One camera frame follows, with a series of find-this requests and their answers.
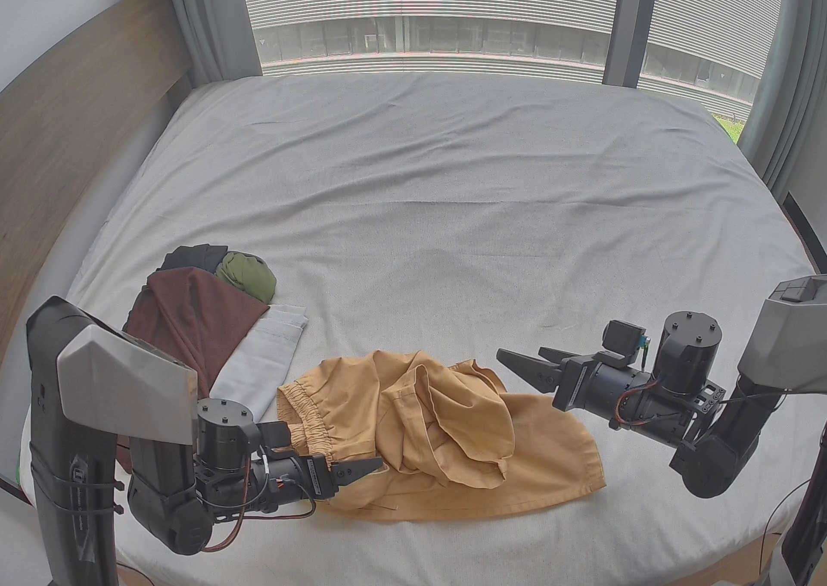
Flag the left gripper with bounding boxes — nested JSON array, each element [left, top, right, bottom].
[[265, 449, 339, 505]]

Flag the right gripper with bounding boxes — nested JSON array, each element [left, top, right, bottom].
[[497, 346, 655, 424]]

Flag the mustard yellow shorts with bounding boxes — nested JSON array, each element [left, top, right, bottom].
[[277, 349, 608, 523]]

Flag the bed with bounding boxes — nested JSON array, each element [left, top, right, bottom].
[[0, 0, 827, 586]]

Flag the white garment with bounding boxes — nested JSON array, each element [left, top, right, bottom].
[[210, 304, 310, 419]]

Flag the brown waffle garment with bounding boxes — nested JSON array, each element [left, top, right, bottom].
[[121, 267, 271, 403]]

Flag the green garment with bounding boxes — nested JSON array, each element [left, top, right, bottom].
[[215, 252, 279, 304]]

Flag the black garment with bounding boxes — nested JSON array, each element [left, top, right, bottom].
[[160, 245, 228, 274]]

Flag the window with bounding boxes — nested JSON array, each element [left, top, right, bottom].
[[233, 0, 786, 141]]

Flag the grey-green curtain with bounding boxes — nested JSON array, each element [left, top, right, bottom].
[[737, 0, 827, 199], [134, 0, 262, 90]]

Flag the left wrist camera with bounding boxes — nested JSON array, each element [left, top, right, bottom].
[[258, 421, 293, 452]]

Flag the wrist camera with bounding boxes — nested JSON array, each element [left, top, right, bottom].
[[604, 320, 648, 369], [258, 421, 293, 452]]

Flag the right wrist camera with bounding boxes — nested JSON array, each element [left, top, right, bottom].
[[604, 320, 648, 369]]

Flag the black cable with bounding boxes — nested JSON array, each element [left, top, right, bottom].
[[762, 480, 816, 586], [116, 561, 157, 586]]

